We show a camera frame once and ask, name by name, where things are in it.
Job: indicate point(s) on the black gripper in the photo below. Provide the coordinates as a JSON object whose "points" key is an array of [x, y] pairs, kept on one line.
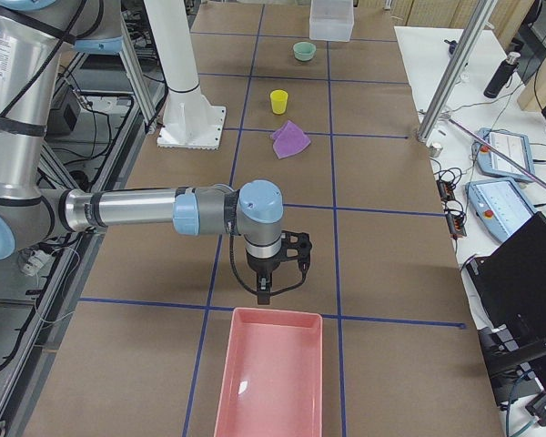
{"points": [[261, 266]]}

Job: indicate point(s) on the purple cloth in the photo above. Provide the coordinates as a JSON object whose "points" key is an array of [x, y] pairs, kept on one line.
{"points": [[289, 140]]}

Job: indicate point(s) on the yellow plastic cup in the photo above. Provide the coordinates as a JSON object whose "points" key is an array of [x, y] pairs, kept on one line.
{"points": [[278, 101]]}

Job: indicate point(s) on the green ceramic bowl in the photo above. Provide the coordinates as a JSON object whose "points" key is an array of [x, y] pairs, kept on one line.
{"points": [[304, 51]]}

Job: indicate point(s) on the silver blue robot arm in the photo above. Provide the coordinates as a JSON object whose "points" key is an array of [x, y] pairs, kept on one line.
{"points": [[33, 36]]}

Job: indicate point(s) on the clear plastic box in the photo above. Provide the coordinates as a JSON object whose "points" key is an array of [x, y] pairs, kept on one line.
{"points": [[331, 20]]}

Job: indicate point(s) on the pink plastic tray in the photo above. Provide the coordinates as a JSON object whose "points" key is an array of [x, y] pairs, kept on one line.
{"points": [[273, 375]]}

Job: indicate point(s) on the blue teach pendant near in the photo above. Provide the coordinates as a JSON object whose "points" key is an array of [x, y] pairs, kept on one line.
{"points": [[501, 206]]}

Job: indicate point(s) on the blue teach pendant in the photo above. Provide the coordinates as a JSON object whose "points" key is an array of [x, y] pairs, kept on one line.
{"points": [[501, 206], [513, 145]]}

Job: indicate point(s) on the black laptop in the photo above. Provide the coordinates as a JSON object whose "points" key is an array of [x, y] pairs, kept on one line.
{"points": [[511, 282]]}

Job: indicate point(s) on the blue teach pendant far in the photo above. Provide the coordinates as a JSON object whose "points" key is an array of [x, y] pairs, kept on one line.
{"points": [[513, 145]]}

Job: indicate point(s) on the reacher grabber stick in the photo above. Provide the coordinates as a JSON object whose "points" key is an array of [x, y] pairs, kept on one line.
{"points": [[484, 143]]}

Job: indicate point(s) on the black water bottle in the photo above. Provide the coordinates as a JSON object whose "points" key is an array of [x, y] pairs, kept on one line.
{"points": [[502, 75]]}

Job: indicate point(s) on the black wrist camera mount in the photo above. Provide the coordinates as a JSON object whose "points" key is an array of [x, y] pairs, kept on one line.
{"points": [[296, 246]]}

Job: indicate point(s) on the white pedestal column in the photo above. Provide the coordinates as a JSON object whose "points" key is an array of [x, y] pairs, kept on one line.
{"points": [[189, 120]]}

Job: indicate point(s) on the aluminium frame post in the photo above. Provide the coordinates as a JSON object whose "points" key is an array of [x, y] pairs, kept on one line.
{"points": [[458, 61]]}

